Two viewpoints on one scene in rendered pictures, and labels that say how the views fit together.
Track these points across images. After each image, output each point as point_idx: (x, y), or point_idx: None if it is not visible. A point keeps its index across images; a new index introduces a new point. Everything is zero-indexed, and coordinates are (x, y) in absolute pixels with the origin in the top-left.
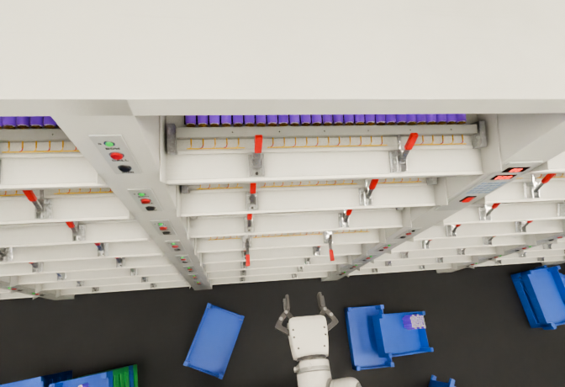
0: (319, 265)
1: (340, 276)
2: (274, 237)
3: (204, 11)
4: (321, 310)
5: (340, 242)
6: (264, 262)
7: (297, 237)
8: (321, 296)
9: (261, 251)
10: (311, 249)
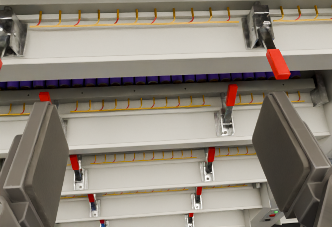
0: (231, 197)
1: (265, 225)
2: (98, 32)
3: None
4: (324, 205)
5: (296, 49)
6: (121, 178)
7: (165, 34)
8: (293, 110)
9: (97, 127)
10: (212, 124)
